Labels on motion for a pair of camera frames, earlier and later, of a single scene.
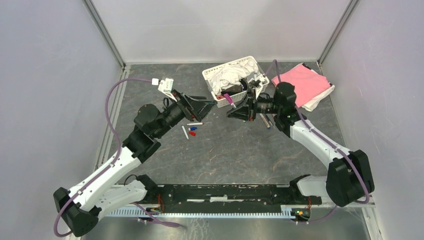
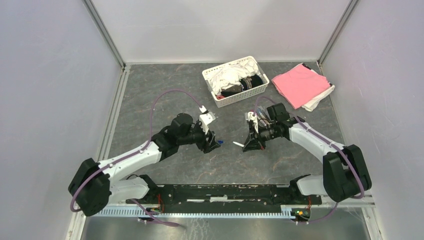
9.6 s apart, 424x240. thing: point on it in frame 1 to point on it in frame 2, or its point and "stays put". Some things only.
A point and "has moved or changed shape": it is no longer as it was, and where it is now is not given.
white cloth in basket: x=231 y=74 stays put
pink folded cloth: x=307 y=83 stays put
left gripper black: x=193 y=108 to x=207 y=146
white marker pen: x=187 y=136 has moved or changed shape
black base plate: x=227 y=198 stays put
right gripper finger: x=244 y=112 to x=253 y=144
